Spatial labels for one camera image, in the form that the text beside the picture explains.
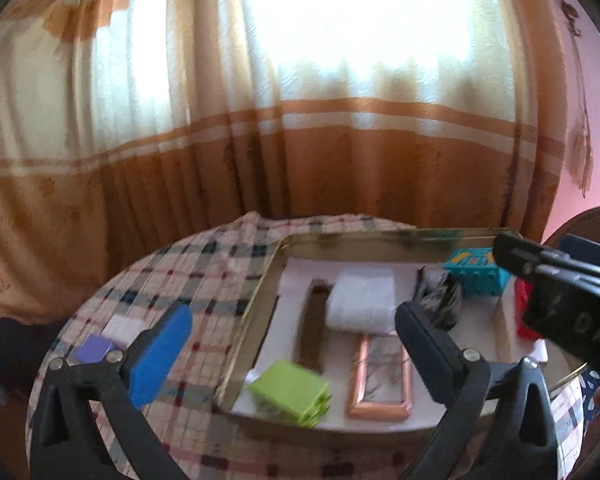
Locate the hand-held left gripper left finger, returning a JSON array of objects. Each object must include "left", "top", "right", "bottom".
[{"left": 30, "top": 302, "right": 193, "bottom": 480}]

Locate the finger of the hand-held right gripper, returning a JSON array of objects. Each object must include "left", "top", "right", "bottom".
[
  {"left": 492, "top": 232, "right": 600, "bottom": 286},
  {"left": 527, "top": 265, "right": 600, "bottom": 306}
]

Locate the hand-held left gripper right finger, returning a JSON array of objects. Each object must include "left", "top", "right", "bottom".
[{"left": 395, "top": 301, "right": 561, "bottom": 480}]

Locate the red building block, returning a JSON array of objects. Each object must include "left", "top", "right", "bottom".
[{"left": 514, "top": 280, "right": 546, "bottom": 341}]

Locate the teal building block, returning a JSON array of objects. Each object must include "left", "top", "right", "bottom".
[{"left": 442, "top": 247, "right": 511, "bottom": 297}]

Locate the gold metal tray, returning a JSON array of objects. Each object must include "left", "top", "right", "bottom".
[{"left": 212, "top": 227, "right": 581, "bottom": 436}]

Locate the brown wooden comb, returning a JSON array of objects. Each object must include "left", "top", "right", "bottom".
[{"left": 292, "top": 280, "right": 333, "bottom": 376}]

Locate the green building block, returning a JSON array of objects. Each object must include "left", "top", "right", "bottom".
[{"left": 247, "top": 359, "right": 332, "bottom": 428}]

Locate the small white box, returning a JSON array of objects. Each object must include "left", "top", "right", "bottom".
[{"left": 102, "top": 316, "right": 148, "bottom": 348}]

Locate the brown wooden chair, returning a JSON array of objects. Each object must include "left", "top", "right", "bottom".
[{"left": 545, "top": 205, "right": 600, "bottom": 261}]

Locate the purple building block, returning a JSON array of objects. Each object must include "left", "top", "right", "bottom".
[{"left": 74, "top": 335, "right": 117, "bottom": 366}]

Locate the dark blue dotted cloth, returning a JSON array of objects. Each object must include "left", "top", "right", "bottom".
[{"left": 580, "top": 367, "right": 600, "bottom": 413}]

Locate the plaid tablecloth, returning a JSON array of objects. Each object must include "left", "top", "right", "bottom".
[{"left": 25, "top": 212, "right": 581, "bottom": 480}]

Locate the cream and orange curtain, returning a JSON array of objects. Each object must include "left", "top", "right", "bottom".
[{"left": 0, "top": 0, "right": 571, "bottom": 321}]

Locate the copper picture frame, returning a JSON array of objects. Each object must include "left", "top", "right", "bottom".
[{"left": 347, "top": 332, "right": 413, "bottom": 421}]

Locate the hanging tassel cord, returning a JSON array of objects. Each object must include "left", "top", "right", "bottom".
[{"left": 567, "top": 35, "right": 596, "bottom": 198}]

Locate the wall hook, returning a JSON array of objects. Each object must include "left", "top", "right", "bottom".
[{"left": 560, "top": 1, "right": 582, "bottom": 36}]

